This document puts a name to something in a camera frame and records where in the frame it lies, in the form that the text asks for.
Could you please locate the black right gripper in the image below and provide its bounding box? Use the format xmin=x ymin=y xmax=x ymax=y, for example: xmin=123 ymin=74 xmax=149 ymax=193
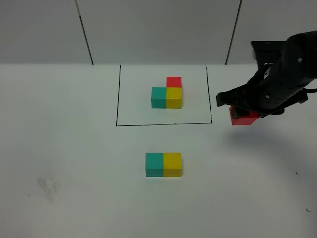
xmin=216 ymin=62 xmax=317 ymax=118

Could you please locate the red template block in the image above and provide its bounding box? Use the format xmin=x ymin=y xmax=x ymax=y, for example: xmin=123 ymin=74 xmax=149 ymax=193
xmin=166 ymin=76 xmax=182 ymax=88

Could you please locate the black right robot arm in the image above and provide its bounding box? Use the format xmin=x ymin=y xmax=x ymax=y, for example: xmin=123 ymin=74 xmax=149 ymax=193
xmin=216 ymin=31 xmax=317 ymax=118

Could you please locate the teal template block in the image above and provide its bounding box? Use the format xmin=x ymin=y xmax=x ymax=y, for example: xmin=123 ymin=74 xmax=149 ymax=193
xmin=151 ymin=87 xmax=167 ymax=109

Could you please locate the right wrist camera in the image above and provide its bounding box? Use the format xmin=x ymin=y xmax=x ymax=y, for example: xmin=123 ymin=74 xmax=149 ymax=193
xmin=251 ymin=41 xmax=285 ymax=69

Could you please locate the yellow template block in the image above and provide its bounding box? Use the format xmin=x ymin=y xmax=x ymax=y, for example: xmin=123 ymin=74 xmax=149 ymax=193
xmin=166 ymin=87 xmax=183 ymax=109

